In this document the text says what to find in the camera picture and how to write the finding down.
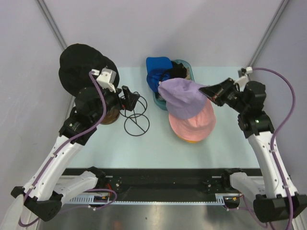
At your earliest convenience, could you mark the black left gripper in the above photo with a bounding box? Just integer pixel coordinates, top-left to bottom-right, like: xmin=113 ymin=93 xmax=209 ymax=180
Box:
xmin=91 ymin=84 xmax=139 ymax=123

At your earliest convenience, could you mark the teal plastic basket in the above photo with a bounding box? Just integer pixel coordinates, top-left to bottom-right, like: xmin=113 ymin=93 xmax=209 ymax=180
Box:
xmin=153 ymin=59 xmax=195 ymax=111

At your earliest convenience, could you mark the brown round stand base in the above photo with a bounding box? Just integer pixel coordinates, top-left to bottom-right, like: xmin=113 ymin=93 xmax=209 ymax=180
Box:
xmin=101 ymin=108 xmax=120 ymax=125

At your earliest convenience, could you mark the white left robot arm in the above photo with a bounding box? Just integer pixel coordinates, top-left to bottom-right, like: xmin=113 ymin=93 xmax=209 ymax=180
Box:
xmin=11 ymin=86 xmax=140 ymax=221

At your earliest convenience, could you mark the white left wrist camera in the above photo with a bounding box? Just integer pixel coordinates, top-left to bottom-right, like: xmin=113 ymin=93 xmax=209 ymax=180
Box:
xmin=91 ymin=68 xmax=117 ymax=92

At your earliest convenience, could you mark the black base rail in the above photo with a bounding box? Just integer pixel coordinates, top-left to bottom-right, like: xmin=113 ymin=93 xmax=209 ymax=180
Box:
xmin=95 ymin=168 xmax=242 ymax=204

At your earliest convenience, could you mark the purple bucket hat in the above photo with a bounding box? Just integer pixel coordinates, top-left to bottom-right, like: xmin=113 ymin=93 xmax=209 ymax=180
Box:
xmin=158 ymin=78 xmax=207 ymax=119

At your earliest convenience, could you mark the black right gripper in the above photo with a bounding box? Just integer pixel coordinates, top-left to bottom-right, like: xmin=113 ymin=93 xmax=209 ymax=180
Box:
xmin=199 ymin=78 xmax=248 ymax=114

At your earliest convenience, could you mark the beige hat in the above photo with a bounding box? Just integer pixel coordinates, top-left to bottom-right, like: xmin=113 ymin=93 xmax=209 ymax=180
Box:
xmin=185 ymin=67 xmax=193 ymax=80

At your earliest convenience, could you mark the yellow bucket hat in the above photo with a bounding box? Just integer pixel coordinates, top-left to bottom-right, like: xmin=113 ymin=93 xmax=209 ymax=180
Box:
xmin=178 ymin=136 xmax=198 ymax=143

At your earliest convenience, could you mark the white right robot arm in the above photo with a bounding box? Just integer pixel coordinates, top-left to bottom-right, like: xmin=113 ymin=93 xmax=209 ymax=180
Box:
xmin=199 ymin=78 xmax=307 ymax=223

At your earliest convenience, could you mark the black bucket hat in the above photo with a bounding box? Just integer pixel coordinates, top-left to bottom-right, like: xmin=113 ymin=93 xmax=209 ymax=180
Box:
xmin=59 ymin=44 xmax=120 ymax=97

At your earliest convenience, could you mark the blue cap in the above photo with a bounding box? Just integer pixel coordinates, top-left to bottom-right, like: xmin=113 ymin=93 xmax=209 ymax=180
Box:
xmin=146 ymin=57 xmax=173 ymax=93

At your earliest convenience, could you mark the pink bucket hat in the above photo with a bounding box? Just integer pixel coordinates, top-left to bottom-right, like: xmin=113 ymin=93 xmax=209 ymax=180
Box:
xmin=168 ymin=99 xmax=216 ymax=142

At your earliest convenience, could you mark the black wire hat stand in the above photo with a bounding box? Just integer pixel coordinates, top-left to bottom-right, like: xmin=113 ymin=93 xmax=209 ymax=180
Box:
xmin=120 ymin=92 xmax=150 ymax=137

